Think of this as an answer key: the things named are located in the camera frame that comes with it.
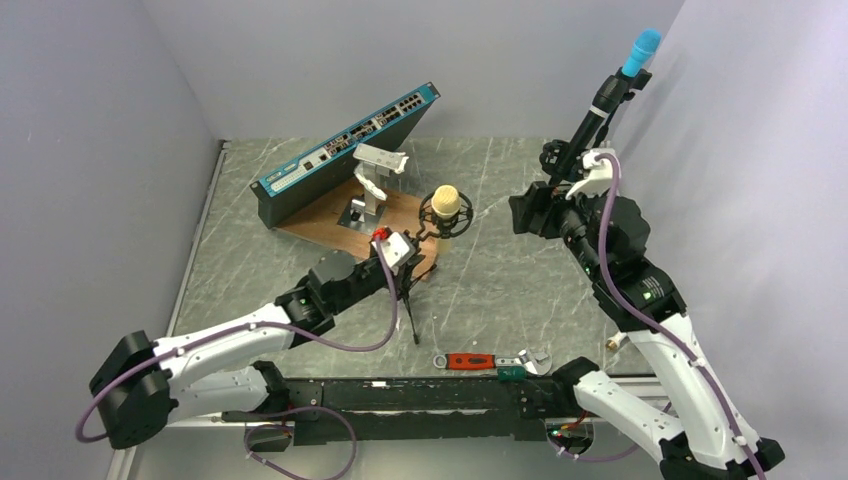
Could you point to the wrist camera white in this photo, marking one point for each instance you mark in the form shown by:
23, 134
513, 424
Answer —
396, 247
601, 171

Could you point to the black tripod shock mount stand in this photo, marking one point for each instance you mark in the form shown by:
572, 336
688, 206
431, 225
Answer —
425, 239

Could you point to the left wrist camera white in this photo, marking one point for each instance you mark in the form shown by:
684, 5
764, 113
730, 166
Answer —
396, 247

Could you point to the beige gold microphone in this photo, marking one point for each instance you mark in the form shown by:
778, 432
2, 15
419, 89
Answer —
446, 205

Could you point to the brown wooden board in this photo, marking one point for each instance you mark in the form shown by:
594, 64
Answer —
328, 220

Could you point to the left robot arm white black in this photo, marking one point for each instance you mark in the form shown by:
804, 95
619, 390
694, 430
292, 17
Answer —
145, 384

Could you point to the brass small fitting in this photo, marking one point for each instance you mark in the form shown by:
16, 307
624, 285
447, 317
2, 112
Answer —
616, 341

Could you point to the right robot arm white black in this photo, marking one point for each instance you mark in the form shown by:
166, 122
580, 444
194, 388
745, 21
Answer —
705, 437

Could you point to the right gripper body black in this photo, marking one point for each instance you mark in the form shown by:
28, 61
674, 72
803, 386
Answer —
566, 215

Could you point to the blue network switch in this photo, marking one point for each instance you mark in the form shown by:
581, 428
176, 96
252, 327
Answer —
296, 183

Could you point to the black round base mic stand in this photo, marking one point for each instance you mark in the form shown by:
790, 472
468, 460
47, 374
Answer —
559, 158

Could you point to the black microphone blue foam head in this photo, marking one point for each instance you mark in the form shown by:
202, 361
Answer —
643, 49

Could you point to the green small connector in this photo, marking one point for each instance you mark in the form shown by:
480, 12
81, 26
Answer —
511, 374

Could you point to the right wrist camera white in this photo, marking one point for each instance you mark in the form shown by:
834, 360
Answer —
601, 171

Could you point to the red handled adjustable wrench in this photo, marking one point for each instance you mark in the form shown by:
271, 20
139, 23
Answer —
534, 363

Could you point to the white silver bracket fixture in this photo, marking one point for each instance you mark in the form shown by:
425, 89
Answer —
364, 212

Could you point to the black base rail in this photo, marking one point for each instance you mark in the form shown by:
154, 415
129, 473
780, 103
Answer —
330, 410

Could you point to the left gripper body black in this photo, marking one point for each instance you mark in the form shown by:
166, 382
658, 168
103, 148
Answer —
396, 278

